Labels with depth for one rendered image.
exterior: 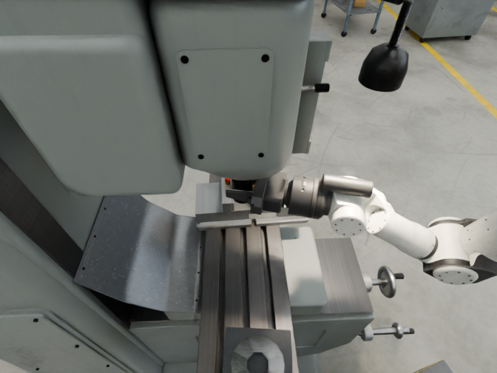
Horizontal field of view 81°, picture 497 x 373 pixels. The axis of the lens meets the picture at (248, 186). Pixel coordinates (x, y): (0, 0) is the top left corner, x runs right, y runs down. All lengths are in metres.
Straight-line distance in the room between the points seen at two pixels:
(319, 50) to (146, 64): 0.24
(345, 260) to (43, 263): 0.90
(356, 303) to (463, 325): 1.14
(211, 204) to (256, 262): 0.21
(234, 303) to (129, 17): 0.66
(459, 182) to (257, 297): 2.30
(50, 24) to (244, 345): 0.52
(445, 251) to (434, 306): 1.38
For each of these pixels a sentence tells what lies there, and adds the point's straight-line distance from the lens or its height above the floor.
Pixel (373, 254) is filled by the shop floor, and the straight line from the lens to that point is 2.11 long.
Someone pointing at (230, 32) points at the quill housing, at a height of 1.59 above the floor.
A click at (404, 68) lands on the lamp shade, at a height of 1.50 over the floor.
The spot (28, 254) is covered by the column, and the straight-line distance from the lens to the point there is 0.66.
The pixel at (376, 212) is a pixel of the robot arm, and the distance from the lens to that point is 0.70.
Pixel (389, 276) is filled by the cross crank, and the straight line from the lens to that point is 1.21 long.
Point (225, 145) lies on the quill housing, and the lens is 0.43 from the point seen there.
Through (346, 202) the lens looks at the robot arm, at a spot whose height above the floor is 1.26.
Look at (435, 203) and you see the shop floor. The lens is 2.59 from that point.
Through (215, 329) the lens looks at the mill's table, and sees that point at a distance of 0.79.
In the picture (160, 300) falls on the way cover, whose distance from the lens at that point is 0.88.
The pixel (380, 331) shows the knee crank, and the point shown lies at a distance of 1.30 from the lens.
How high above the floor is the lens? 1.72
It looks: 49 degrees down
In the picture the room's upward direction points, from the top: straight up
